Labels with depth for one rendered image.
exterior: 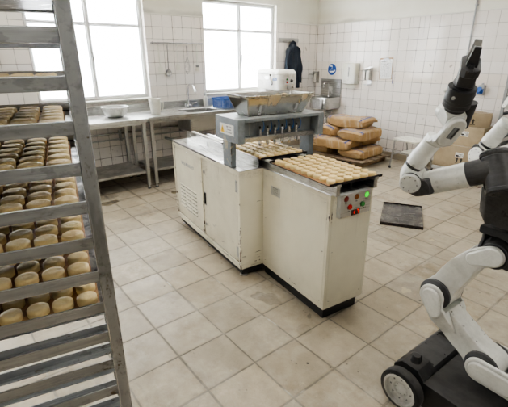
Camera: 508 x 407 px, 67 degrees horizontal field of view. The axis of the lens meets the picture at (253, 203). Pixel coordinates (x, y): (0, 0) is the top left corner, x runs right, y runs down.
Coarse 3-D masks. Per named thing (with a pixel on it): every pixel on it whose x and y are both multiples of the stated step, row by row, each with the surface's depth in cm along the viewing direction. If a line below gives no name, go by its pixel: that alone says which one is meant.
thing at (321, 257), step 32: (288, 192) 245; (320, 192) 219; (288, 224) 252; (320, 224) 224; (352, 224) 228; (288, 256) 259; (320, 256) 230; (352, 256) 237; (288, 288) 273; (320, 288) 236; (352, 288) 247
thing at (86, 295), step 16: (80, 288) 103; (96, 288) 107; (0, 304) 100; (16, 304) 97; (32, 304) 97; (48, 304) 97; (64, 304) 96; (80, 304) 98; (0, 320) 91; (16, 320) 92
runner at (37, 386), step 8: (112, 360) 103; (80, 368) 100; (88, 368) 101; (96, 368) 102; (104, 368) 103; (56, 376) 98; (64, 376) 98; (72, 376) 99; (80, 376) 100; (32, 384) 95; (40, 384) 96; (48, 384) 97; (56, 384) 98; (0, 392) 93; (8, 392) 93; (16, 392) 94; (24, 392) 95; (32, 392) 96; (0, 400) 93; (8, 400) 94
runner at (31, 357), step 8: (88, 336) 98; (96, 336) 99; (104, 336) 100; (64, 344) 96; (72, 344) 97; (80, 344) 98; (88, 344) 99; (96, 344) 100; (32, 352) 93; (40, 352) 94; (48, 352) 95; (56, 352) 95; (64, 352) 96; (0, 360) 90; (8, 360) 91; (16, 360) 92; (24, 360) 93; (32, 360) 94; (0, 368) 91; (8, 368) 92
